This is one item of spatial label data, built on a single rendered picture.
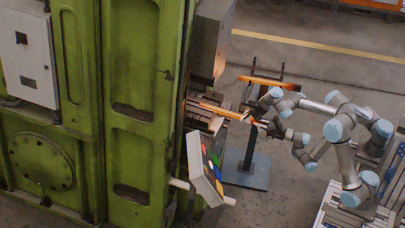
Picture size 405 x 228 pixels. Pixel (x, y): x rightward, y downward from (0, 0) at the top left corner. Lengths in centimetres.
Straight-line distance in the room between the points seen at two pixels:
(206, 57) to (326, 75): 284
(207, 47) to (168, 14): 42
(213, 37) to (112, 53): 56
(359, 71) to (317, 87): 59
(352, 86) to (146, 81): 306
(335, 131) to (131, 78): 116
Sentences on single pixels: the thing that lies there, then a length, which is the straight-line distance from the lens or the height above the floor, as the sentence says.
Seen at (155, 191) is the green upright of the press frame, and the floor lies 55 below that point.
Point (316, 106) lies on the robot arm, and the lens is 318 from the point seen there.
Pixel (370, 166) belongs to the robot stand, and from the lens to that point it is 376.
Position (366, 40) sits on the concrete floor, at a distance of 644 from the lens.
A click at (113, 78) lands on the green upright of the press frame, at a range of 307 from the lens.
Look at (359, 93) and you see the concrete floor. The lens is 558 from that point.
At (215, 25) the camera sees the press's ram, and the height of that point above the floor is 173.
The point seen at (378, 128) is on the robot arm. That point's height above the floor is 104.
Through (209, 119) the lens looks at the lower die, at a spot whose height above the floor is 98.
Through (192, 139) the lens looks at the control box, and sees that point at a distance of 296.
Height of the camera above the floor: 327
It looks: 42 degrees down
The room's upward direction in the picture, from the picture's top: 7 degrees clockwise
